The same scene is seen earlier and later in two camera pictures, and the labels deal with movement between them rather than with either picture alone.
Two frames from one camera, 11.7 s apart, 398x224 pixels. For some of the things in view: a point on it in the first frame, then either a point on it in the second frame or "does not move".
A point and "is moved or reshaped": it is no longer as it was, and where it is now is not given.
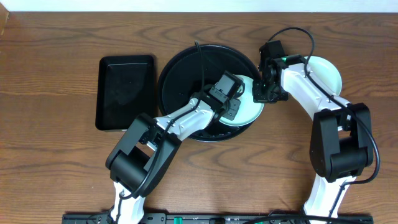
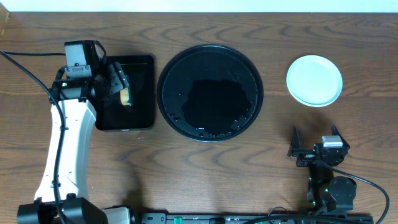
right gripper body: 275,94 → 305,158
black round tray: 180,81 does not move
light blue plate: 249,111 is moved or reshaped
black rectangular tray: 125,89 does not move
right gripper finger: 265,52 → 295,143
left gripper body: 232,109 → 115,81
